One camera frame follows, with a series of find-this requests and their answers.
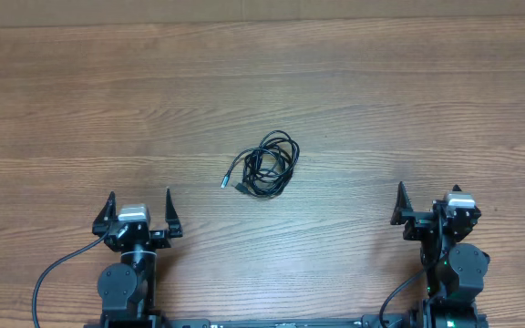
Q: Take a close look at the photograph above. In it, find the black usb cable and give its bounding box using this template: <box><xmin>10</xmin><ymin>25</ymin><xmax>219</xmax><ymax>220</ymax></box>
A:
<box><xmin>220</xmin><ymin>129</ymin><xmax>301</xmax><ymax>200</ymax></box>

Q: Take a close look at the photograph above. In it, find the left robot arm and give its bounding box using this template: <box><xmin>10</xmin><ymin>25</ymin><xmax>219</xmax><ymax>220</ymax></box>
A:
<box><xmin>92</xmin><ymin>191</ymin><xmax>183</xmax><ymax>327</ymax></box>

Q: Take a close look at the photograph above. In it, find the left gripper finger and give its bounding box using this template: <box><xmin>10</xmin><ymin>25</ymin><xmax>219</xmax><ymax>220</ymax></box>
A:
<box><xmin>92</xmin><ymin>191</ymin><xmax>116</xmax><ymax>236</ymax></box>
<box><xmin>165</xmin><ymin>189</ymin><xmax>183</xmax><ymax>238</ymax></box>

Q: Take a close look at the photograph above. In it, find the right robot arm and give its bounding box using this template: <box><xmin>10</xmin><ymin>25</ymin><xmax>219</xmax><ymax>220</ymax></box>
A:
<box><xmin>378</xmin><ymin>182</ymin><xmax>490</xmax><ymax>328</ymax></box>

